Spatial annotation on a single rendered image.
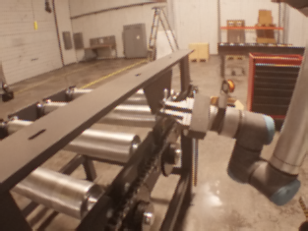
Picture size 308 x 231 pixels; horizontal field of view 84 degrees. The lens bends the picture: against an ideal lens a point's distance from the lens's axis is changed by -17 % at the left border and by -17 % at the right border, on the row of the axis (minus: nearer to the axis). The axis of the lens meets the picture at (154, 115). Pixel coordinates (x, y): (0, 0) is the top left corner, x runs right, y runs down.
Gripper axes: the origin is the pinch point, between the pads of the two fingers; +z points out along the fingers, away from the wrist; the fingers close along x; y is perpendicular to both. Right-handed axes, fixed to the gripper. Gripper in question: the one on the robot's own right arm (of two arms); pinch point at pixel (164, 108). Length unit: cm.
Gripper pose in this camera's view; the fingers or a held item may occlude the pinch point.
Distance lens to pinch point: 61.2
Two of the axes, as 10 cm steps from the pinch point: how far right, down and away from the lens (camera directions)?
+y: 0.0, 5.2, 8.5
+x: 2.3, -8.3, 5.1
